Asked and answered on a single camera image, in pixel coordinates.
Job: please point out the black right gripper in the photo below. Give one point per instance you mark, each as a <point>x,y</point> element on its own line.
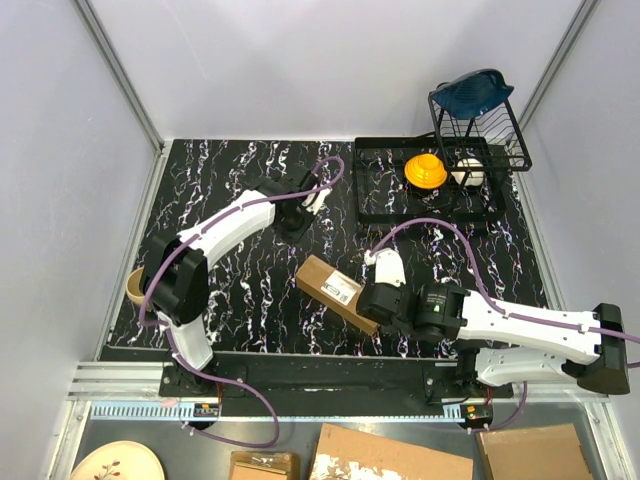
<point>405,286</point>

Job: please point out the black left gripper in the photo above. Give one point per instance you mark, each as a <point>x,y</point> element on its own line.
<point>297,235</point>

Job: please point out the brown cardboard express box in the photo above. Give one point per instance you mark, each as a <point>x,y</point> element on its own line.
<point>335,290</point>

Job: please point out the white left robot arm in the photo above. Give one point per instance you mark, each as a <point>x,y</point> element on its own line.
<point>174,281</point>

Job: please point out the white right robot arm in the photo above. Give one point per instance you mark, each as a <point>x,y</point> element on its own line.
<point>537,345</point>

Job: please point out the cardboard box at corner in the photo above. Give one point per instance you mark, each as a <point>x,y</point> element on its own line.
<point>545,453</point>

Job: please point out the small cardboard box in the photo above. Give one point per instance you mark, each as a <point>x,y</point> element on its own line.
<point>262,465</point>

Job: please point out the black drain tray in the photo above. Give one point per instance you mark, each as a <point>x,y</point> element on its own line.
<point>384,196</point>

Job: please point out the yellow plastic cup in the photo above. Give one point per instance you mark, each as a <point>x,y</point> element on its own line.
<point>425,171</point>

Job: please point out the white small cup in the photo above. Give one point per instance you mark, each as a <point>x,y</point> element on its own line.
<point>470,173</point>

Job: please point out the flat cardboard sheet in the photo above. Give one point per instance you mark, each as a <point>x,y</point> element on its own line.
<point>344,453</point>

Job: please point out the beige ceramic mug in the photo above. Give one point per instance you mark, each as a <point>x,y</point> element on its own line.
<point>133,287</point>

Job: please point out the blue bowl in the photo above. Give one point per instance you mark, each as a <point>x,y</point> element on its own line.
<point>475,94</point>

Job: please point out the patterned ceramic plate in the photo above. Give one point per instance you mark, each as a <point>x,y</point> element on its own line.
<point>120,460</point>

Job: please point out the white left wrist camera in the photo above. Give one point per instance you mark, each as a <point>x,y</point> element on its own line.
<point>314,203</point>

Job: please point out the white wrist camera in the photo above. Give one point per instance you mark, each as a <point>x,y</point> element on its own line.
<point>388,266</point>
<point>314,203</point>

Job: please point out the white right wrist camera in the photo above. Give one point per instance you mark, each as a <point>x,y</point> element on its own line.
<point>388,266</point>

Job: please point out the black wire dish rack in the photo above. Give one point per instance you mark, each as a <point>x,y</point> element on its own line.
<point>491,142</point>

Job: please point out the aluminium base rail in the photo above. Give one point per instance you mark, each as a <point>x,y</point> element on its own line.
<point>298,387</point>

